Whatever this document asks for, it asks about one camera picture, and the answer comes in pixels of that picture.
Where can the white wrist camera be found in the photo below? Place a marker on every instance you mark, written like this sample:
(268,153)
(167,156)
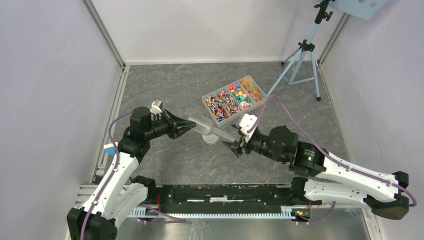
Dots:
(246,123)
(156,107)

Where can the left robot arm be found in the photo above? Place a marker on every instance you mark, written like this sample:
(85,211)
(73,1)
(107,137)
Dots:
(102,214)

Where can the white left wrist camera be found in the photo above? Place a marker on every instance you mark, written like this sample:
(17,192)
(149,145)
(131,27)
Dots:
(156,107)

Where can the light blue perforated board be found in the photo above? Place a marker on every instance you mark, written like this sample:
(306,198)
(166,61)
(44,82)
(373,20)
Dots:
(363,9)

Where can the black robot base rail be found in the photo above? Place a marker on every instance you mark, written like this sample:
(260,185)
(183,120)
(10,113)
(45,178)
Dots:
(225,198)

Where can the clear compartment candy tray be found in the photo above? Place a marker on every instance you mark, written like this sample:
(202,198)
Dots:
(230,102)

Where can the blue and white block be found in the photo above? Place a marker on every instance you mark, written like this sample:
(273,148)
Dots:
(109,149)

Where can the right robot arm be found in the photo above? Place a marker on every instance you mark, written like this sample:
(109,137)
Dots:
(322,176)

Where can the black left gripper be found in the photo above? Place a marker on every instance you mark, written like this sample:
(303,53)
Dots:
(176,126)

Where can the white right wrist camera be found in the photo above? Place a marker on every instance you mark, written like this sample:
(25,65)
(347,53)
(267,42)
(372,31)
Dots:
(246,123)

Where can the clear plastic scoop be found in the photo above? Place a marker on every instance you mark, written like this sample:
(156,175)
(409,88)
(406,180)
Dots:
(205,125)

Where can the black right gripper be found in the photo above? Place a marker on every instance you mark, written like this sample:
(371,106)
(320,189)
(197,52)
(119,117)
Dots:
(234,146)

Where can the light blue camera tripod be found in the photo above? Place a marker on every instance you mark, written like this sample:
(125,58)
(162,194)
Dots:
(294,61)

